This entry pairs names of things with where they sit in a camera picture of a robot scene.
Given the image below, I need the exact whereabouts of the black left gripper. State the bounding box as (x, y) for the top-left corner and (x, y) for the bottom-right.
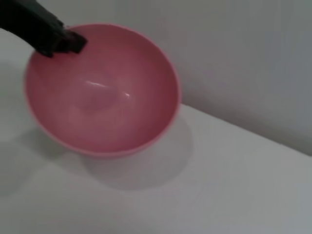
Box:
(0, 0), (88, 59)

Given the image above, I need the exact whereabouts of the pink plastic bowl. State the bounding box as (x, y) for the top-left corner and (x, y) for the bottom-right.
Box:
(23, 23), (181, 159)

